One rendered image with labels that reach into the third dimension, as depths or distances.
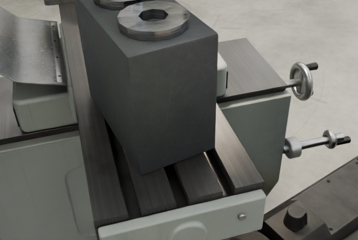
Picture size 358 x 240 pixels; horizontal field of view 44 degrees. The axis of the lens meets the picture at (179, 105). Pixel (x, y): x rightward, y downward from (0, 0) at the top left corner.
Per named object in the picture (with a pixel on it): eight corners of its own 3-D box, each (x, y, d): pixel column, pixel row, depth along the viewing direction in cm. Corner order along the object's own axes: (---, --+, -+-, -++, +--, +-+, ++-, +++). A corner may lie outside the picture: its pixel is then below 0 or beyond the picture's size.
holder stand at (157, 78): (154, 77, 81) (146, -32, 69) (216, 148, 65) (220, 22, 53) (90, 95, 77) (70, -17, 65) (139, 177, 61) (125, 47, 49)
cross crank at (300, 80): (301, 85, 142) (307, 52, 135) (321, 105, 132) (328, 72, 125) (255, 94, 138) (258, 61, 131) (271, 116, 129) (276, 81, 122)
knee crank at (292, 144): (342, 136, 135) (346, 120, 131) (354, 149, 130) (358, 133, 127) (276, 150, 131) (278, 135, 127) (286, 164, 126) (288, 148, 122)
